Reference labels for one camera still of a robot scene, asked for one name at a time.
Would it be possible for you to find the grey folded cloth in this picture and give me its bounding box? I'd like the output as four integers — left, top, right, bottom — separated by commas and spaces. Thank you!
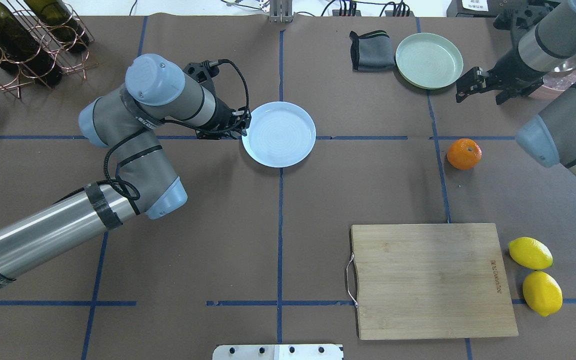
349, 30, 396, 73

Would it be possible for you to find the upper yellow lemon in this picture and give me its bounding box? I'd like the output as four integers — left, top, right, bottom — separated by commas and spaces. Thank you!
508, 236, 554, 271

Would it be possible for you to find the orange fruit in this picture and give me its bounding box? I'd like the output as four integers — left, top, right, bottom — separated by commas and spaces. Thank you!
446, 137, 483, 170

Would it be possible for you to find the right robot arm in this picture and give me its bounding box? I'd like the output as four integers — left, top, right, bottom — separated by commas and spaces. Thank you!
455, 0, 576, 176

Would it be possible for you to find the light green plate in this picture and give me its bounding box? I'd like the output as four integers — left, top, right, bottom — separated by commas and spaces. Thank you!
395, 32, 464, 90

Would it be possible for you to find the bamboo cutting board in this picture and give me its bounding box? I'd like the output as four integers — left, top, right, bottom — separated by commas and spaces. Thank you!
350, 223, 519, 341

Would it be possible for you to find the lower yellow lemon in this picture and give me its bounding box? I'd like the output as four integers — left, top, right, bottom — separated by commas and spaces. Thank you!
521, 270, 563, 317

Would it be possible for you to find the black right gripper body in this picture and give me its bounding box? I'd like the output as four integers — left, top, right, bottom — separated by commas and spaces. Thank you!
473, 50, 547, 105

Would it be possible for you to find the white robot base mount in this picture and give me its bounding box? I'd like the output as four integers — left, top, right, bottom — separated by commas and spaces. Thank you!
212, 343, 345, 360

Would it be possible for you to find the yellow lemon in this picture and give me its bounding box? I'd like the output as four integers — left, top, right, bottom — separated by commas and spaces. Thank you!
521, 270, 563, 317
508, 236, 554, 271

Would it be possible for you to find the dark wine bottle right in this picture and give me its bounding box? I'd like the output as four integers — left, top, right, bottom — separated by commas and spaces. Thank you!
25, 0, 90, 54

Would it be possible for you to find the light blue plate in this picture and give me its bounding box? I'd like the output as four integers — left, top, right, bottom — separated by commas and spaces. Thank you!
241, 101, 317, 168

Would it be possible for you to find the copper wire wine rack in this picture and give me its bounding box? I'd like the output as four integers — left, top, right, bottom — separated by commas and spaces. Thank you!
0, 0, 99, 99

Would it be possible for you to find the dark wine bottle left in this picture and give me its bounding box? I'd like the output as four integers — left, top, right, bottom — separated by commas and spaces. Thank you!
0, 2, 63, 89

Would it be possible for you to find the pink bowl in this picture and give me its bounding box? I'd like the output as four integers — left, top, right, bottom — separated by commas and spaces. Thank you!
531, 55, 576, 100

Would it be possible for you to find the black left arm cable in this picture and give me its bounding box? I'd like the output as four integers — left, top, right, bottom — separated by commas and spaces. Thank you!
53, 59, 251, 216

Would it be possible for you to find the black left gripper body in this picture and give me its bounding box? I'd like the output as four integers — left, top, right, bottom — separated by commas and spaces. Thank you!
195, 97, 250, 140

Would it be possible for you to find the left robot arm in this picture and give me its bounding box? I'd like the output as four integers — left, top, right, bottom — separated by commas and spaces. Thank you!
0, 54, 251, 289

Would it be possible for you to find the dark wine bottle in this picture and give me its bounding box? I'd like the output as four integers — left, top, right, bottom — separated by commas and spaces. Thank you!
0, 2, 63, 89
25, 0, 90, 54

